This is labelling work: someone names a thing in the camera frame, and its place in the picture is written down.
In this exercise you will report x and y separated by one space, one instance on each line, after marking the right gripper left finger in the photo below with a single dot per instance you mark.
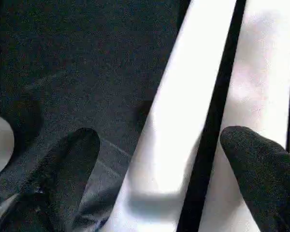
62 174

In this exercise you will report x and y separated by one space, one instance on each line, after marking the black mat cloth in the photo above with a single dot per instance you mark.
75 72

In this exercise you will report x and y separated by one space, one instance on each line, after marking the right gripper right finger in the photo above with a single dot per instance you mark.
263 181

